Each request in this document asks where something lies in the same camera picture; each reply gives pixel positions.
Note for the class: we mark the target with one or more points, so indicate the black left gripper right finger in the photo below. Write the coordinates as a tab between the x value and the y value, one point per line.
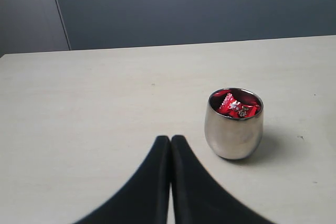
197	197

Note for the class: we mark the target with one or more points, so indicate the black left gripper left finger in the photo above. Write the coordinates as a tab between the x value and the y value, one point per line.
144	198

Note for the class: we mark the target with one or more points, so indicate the shiny steel cup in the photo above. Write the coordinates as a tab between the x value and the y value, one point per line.
233	138

